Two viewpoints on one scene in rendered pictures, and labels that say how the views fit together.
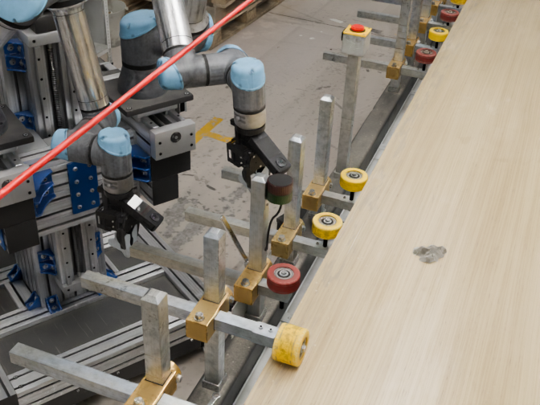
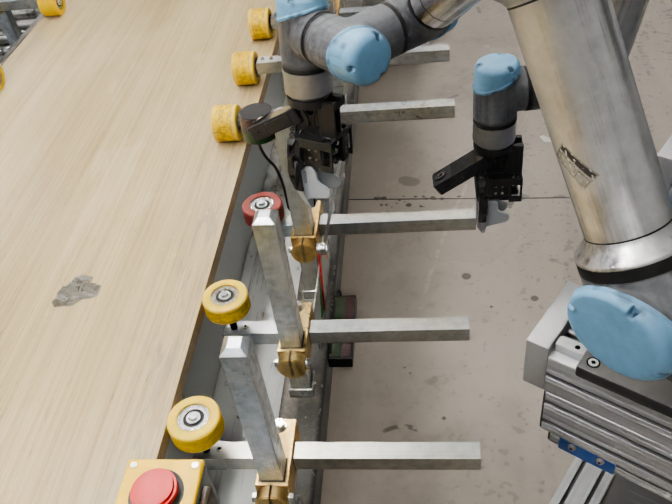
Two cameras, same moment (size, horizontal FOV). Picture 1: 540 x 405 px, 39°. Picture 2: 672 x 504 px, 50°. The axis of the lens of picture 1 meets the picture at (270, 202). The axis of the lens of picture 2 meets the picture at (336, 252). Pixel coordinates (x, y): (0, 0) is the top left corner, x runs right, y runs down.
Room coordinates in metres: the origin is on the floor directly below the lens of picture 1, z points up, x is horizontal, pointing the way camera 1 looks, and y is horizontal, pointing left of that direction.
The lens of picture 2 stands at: (2.56, -0.12, 1.77)
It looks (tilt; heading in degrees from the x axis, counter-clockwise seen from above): 42 degrees down; 170
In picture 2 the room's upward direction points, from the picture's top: 8 degrees counter-clockwise
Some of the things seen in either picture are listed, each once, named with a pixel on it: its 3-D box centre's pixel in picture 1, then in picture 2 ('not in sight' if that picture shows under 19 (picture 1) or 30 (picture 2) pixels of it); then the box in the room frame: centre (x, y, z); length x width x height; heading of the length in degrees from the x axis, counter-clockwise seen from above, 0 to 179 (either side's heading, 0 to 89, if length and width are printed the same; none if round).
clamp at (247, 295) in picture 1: (254, 279); (305, 231); (1.45, 0.03, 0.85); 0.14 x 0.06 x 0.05; 160
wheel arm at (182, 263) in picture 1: (209, 272); (364, 224); (1.48, 0.14, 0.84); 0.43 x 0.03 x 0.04; 70
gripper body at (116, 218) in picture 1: (117, 206); (496, 167); (1.56, 0.38, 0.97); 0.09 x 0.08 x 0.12; 70
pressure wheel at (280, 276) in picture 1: (282, 289); (266, 224); (1.41, -0.04, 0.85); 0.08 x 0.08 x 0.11
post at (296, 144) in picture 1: (292, 212); (288, 323); (1.71, -0.06, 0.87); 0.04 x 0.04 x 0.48; 70
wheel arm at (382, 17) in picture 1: (403, 21); not in sight; (3.35, -0.57, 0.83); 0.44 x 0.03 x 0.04; 70
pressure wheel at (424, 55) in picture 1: (424, 64); not in sight; (2.81, -0.58, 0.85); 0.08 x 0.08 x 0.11
